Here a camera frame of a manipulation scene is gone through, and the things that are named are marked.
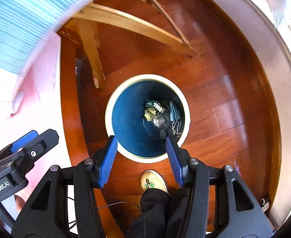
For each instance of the blue round trash bin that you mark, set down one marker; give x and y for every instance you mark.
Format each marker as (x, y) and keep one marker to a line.
(142, 112)

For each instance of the yellow printed paper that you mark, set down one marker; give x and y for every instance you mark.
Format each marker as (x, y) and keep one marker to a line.
(150, 113)

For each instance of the yellow knitted slipper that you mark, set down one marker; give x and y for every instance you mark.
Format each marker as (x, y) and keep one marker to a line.
(151, 179)

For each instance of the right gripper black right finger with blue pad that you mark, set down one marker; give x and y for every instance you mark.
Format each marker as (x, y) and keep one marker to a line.
(178, 159)

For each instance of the pink bed sheet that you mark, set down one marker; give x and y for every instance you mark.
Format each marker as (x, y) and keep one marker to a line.
(32, 101)

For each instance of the wooden table frame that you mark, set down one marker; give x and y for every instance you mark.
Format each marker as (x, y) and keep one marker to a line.
(103, 29)

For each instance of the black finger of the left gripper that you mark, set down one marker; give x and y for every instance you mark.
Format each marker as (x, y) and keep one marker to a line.
(40, 145)
(19, 143)

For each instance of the white teal patterned tablecloth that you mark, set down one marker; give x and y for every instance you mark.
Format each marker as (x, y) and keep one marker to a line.
(23, 25)

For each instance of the black trouser leg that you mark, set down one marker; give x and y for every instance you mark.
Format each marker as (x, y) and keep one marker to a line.
(162, 214)

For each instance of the light blue face mask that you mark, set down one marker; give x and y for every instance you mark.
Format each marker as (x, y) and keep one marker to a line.
(175, 119)

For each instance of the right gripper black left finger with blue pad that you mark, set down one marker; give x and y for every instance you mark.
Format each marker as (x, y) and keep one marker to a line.
(105, 160)

